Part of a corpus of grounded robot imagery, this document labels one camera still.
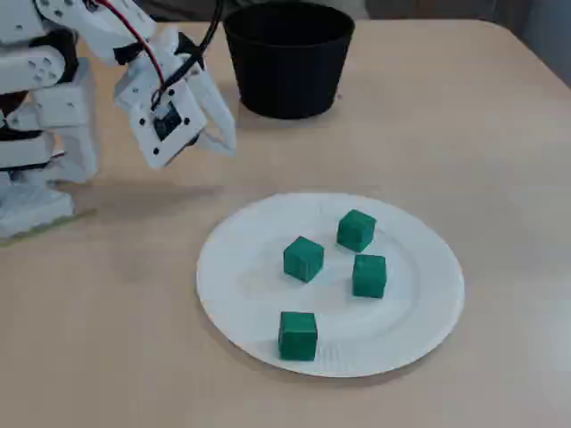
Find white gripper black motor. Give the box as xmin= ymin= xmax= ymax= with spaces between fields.
xmin=145 ymin=25 xmax=237 ymax=158

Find green block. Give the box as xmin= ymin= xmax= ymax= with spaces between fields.
xmin=336 ymin=209 xmax=377 ymax=252
xmin=283 ymin=235 xmax=326 ymax=284
xmin=351 ymin=253 xmax=387 ymax=299
xmin=277 ymin=310 xmax=319 ymax=361

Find black pot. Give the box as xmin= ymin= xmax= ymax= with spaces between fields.
xmin=222 ymin=0 xmax=357 ymax=120

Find white paper plate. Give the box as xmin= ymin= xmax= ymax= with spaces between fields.
xmin=195 ymin=192 xmax=466 ymax=379

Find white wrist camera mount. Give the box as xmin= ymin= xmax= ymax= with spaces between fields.
xmin=113 ymin=66 xmax=209 ymax=170

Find red white servo wires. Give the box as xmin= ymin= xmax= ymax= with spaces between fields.
xmin=93 ymin=0 xmax=169 ymax=97

